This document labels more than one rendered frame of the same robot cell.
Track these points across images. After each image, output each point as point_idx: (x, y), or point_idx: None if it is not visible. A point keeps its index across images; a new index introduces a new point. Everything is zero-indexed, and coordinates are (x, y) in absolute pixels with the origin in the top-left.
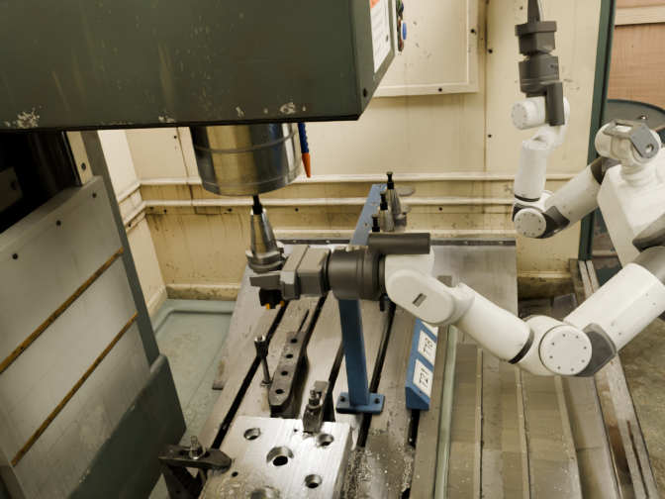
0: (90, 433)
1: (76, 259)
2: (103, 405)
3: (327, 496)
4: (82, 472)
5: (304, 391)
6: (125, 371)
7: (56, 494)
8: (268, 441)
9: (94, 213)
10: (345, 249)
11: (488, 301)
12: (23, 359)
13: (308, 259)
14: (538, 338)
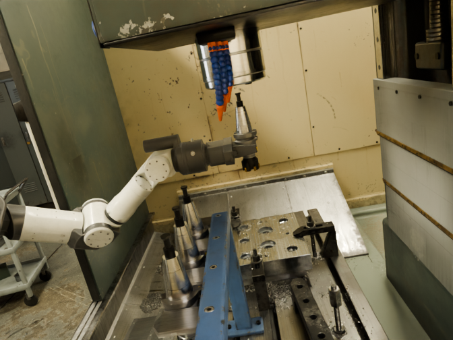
0: (414, 239)
1: (426, 134)
2: (425, 244)
3: (234, 237)
4: (406, 245)
5: (298, 328)
6: (445, 260)
7: (396, 227)
8: (278, 247)
9: (447, 118)
10: (193, 140)
11: (123, 188)
12: (394, 147)
13: (218, 142)
14: (105, 204)
